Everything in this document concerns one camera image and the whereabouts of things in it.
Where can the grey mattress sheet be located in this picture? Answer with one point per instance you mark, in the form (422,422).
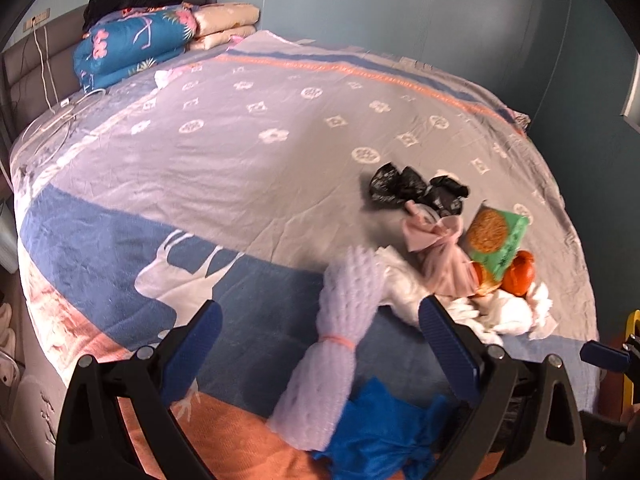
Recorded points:
(42,385)

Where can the grey padded headboard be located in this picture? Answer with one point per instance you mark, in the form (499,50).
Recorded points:
(55,55)

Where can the blue crumpled plastic bag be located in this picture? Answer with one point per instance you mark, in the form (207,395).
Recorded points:
(380,430)

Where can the green snack wrapper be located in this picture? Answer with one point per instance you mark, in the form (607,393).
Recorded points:
(505,245)

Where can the blue floral folded quilt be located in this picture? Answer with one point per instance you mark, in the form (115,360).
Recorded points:
(130,45)

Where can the cream folded quilt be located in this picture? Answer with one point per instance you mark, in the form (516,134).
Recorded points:
(225,22)

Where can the orange rubber band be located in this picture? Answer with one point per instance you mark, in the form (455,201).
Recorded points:
(340,341)

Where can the pink plastic bag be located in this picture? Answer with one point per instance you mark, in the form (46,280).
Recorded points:
(445,255)

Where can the colourful patterned sheet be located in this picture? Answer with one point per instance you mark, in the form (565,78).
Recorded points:
(515,119)

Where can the orange fruit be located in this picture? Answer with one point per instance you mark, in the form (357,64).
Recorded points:
(520,272)

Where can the yellow plastic rim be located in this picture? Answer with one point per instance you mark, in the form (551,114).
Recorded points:
(634,325)

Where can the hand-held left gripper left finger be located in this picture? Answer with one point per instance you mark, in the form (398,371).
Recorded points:
(195,345)

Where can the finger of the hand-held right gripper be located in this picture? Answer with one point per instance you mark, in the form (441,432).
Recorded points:
(612,440)
(607,356)

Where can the wall power outlet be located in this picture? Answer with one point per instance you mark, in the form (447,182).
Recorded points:
(37,17)

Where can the white plastic bag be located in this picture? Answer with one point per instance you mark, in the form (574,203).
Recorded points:
(400,280)

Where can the small white paper scrap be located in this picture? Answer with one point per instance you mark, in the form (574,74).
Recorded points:
(163,77)

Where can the white tissue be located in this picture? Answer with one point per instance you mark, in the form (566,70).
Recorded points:
(510,315)

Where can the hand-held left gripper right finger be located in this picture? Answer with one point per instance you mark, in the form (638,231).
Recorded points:
(445,340)

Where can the black crumpled plastic bag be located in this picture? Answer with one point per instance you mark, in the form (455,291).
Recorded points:
(445,195)
(395,185)

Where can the white foam net sleeve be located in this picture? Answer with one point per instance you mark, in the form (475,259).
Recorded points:
(345,300)

